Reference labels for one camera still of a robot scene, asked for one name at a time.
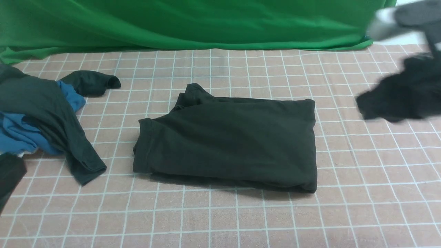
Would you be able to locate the green backdrop cloth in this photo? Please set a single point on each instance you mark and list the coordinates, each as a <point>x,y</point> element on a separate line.
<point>35,29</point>

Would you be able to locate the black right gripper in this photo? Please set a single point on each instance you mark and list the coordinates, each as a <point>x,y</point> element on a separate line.
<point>412,94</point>

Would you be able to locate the blue shirt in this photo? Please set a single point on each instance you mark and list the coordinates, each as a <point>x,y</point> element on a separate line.
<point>19,137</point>

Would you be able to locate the dark gray long-sleeved shirt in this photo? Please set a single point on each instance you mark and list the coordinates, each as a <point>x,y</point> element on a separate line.
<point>259,143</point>

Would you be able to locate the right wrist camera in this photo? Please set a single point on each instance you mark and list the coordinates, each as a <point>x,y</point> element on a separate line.
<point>422,16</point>

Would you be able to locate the pink checkered tablecloth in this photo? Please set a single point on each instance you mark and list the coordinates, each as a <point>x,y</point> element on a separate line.
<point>378,183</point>

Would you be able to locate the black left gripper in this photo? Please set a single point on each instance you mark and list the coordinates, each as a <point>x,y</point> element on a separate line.
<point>12,171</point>

